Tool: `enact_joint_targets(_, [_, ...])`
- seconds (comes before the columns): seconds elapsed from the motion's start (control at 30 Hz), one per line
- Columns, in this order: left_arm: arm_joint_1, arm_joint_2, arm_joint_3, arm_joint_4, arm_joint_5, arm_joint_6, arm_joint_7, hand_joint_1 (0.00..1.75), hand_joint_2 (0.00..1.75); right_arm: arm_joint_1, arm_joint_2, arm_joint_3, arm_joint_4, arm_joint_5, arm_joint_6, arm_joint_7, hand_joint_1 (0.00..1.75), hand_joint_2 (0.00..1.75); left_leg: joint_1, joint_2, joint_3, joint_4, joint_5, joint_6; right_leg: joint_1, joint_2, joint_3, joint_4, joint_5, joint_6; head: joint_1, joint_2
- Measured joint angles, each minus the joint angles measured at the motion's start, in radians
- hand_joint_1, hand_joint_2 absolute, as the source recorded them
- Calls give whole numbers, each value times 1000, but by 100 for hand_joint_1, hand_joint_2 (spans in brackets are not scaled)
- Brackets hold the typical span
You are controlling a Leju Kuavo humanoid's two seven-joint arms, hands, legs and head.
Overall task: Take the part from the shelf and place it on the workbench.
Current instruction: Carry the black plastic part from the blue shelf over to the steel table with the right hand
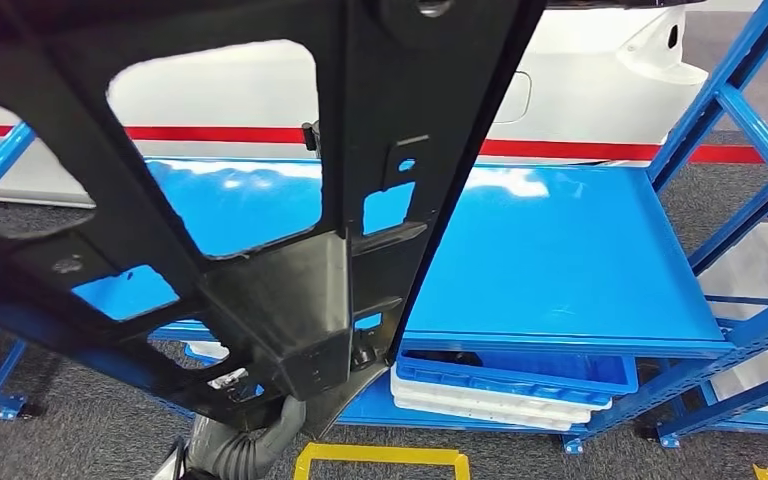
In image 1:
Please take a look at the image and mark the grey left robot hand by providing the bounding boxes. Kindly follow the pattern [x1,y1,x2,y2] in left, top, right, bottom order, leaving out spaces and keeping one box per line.
[267,396,308,455]

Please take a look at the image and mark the black plastic plate part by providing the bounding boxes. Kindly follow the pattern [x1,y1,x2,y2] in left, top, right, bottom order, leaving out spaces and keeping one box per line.
[0,0,548,442]

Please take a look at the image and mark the white plastic crate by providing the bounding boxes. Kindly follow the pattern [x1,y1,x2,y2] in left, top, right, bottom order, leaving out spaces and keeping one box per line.
[393,397,577,433]
[185,341,230,363]
[390,367,614,425]

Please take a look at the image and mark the blue plastic crate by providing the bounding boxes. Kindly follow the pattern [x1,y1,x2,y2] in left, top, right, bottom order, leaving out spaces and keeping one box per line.
[397,349,640,407]

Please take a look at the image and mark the white car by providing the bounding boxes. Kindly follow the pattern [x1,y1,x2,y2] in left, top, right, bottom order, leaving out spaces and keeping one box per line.
[0,6,710,208]

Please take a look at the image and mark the stacked white plastic crates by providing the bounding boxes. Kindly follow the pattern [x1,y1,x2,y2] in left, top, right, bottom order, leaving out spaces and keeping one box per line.
[698,221,768,415]

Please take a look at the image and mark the black stanchion post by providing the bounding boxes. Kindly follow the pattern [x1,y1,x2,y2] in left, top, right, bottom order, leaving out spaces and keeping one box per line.
[301,120,322,160]

